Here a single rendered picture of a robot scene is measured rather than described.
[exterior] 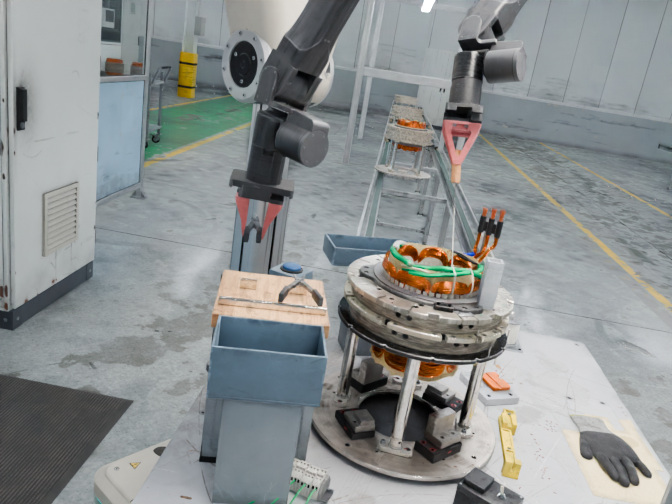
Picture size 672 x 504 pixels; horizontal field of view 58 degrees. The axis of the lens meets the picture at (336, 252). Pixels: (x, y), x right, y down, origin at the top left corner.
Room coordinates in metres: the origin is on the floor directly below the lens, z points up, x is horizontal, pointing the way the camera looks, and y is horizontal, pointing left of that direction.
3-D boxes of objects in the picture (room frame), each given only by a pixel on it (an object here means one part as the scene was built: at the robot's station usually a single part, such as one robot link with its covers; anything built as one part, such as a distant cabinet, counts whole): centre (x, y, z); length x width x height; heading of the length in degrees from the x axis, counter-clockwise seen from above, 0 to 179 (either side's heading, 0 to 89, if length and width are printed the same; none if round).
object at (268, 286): (0.98, 0.10, 1.05); 0.20 x 0.19 x 0.02; 7
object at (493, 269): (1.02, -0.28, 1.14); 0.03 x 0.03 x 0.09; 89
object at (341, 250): (1.40, -0.10, 0.92); 0.25 x 0.11 x 0.28; 106
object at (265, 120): (0.94, 0.12, 1.35); 0.07 x 0.06 x 0.07; 49
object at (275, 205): (0.95, 0.14, 1.22); 0.07 x 0.07 x 0.09; 7
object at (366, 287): (1.09, -0.19, 1.09); 0.32 x 0.32 x 0.01
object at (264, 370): (0.83, 0.08, 0.92); 0.17 x 0.11 x 0.28; 97
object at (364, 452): (1.09, -0.19, 0.80); 0.39 x 0.39 x 0.01
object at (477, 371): (1.07, -0.31, 0.91); 0.02 x 0.02 x 0.21
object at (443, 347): (1.09, -0.19, 1.05); 0.29 x 0.29 x 0.06
